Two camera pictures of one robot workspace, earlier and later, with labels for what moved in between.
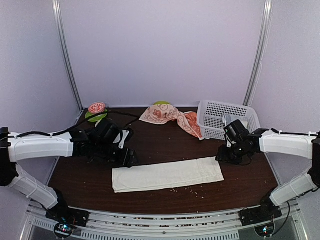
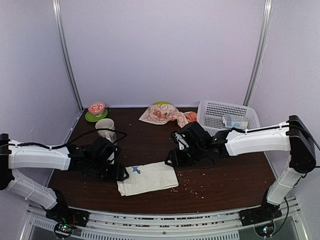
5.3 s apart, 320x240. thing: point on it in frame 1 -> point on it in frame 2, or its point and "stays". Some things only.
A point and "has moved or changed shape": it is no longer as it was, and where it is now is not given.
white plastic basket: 210,114 stays
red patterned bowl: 96,107 stays
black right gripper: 222,155 -> 176,160
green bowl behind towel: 162,102 stays
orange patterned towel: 160,114 stays
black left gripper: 125,160 -> 117,173
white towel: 164,175 has moved or changed shape
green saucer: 96,118 stays
